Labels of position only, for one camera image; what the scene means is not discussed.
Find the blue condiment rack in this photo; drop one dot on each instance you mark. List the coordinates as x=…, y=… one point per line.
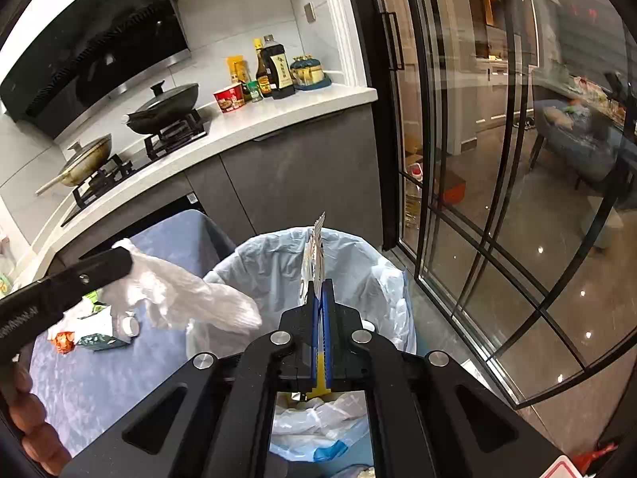
x=311, y=72

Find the brown sauce bottle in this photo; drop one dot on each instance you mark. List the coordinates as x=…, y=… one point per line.
x=261, y=72

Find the white torn wrapper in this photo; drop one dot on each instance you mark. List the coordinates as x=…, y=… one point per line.
x=312, y=259

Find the black wok with lid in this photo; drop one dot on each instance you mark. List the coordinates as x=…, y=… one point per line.
x=169, y=102

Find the frying pan with glass lid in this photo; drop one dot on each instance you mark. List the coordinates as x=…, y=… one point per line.
x=84, y=159

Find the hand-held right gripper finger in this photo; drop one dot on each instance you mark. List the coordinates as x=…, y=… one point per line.
x=314, y=338
x=326, y=338

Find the small green-capped jar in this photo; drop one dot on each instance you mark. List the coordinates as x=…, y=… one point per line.
x=255, y=92

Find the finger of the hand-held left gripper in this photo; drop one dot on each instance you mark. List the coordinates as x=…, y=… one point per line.
x=99, y=271

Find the black framed glass door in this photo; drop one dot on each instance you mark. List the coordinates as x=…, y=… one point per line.
x=393, y=109

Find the red instant noodle cup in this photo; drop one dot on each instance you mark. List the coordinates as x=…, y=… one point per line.
x=229, y=99

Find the person's left hand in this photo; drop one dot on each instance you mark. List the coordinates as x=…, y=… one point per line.
x=30, y=408

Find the grey wall outlet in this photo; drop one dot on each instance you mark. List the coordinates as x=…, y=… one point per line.
x=310, y=12

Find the black built-in appliance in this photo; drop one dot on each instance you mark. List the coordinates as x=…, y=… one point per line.
x=139, y=224

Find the red plastic bag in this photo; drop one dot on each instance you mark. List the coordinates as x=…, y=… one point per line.
x=62, y=342

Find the blue upholstered chair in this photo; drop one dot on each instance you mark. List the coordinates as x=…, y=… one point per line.
x=572, y=144

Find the black gas stove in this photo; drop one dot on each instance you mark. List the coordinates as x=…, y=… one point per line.
x=171, y=135

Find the large dark soy sauce bottle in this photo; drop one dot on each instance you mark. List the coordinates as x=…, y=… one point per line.
x=278, y=67

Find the clear plastic bottle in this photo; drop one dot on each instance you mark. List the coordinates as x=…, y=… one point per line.
x=414, y=204

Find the yellow seasoning packet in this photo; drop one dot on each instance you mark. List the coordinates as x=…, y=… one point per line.
x=236, y=67

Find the grey kitchen cabinet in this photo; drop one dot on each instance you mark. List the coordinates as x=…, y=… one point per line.
x=308, y=174

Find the white plastic bag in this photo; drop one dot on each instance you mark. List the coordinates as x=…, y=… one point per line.
x=199, y=298

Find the teal snack packet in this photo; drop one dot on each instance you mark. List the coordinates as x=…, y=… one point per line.
x=102, y=341

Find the orange box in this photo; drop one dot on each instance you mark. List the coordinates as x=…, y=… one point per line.
x=453, y=191

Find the crumpled clear plastic bag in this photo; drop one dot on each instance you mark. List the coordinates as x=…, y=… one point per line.
x=318, y=423

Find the black range hood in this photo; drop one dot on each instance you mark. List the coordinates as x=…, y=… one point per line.
x=99, y=35

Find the white bottle cap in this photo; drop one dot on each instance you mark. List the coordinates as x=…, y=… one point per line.
x=130, y=326

